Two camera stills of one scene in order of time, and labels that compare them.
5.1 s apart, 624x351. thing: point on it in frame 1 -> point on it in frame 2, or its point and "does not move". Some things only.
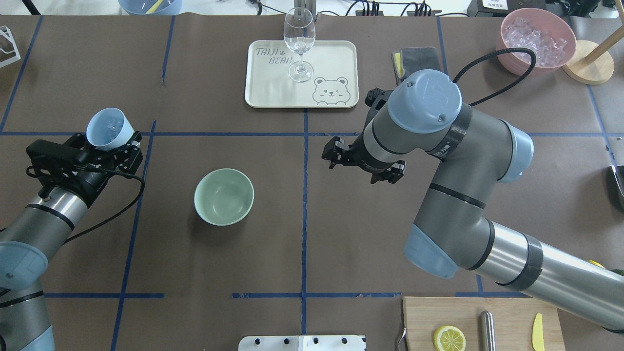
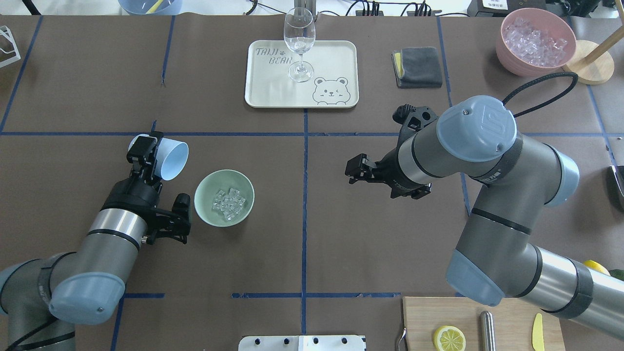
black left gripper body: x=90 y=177 -> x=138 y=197
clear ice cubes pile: x=114 y=125 -> x=230 y=204
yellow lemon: x=596 y=263 does not move
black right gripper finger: x=337 y=152 -> x=360 y=168
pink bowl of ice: x=551 y=39 does not move
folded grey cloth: x=409 y=60 does not move
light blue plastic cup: x=109 y=129 -> x=172 y=157
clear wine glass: x=299 y=32 does not move
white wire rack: x=16 y=50 does not move
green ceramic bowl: x=224 y=196 does not move
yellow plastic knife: x=537 y=334 does not move
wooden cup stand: x=592 y=63 does not move
